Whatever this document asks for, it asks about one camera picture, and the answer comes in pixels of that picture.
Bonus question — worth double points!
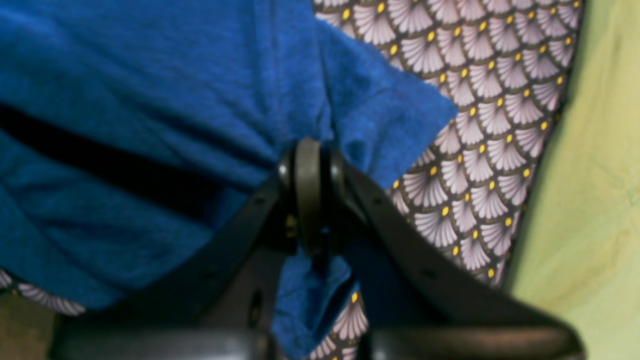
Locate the fan-patterned table cloth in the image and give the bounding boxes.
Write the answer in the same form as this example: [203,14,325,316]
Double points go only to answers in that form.
[0,0,586,360]

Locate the blue long-sleeve T-shirt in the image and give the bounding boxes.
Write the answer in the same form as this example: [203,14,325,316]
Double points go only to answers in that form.
[0,0,458,360]

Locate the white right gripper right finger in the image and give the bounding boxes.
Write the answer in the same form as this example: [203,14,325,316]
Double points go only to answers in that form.
[322,150,586,360]

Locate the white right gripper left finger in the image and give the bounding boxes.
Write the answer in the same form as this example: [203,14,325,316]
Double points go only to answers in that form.
[48,140,323,360]

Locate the green cloth sheet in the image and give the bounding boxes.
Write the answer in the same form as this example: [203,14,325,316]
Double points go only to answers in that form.
[507,0,640,360]

